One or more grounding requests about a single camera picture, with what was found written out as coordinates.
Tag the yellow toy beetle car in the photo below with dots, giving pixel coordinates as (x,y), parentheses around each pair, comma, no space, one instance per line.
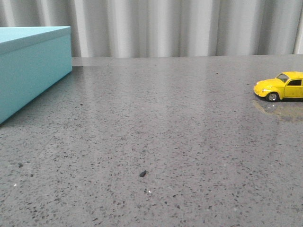
(285,85)

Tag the light blue plastic box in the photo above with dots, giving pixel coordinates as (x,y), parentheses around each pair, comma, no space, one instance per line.
(31,60)

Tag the small black debris chip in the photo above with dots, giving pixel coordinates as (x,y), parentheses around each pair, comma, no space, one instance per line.
(143,173)

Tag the grey pleated curtain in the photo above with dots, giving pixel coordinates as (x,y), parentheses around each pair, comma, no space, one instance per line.
(167,28)

